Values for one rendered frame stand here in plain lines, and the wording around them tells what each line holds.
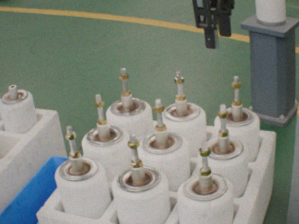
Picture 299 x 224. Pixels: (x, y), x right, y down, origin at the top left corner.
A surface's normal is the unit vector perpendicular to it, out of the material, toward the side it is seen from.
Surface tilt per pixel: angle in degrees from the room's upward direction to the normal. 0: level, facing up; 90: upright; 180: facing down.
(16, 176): 90
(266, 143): 0
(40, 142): 90
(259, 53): 90
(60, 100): 0
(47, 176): 88
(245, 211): 0
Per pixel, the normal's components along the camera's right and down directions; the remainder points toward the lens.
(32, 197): 0.92, 0.06
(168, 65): -0.10, -0.88
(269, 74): -0.60, 0.43
